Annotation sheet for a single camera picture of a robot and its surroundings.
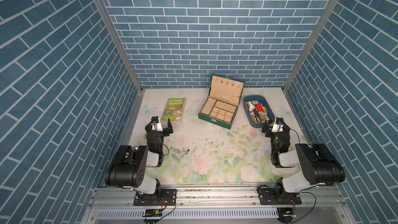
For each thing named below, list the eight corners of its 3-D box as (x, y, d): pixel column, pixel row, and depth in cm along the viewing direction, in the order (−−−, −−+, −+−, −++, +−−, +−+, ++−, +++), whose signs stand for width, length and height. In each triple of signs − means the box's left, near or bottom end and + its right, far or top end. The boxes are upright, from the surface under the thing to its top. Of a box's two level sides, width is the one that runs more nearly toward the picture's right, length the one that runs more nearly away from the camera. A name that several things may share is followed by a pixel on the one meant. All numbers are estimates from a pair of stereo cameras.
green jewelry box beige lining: (199, 120, 105) (198, 102, 90) (212, 92, 122) (213, 73, 107) (230, 130, 100) (235, 113, 86) (239, 99, 117) (244, 81, 102)
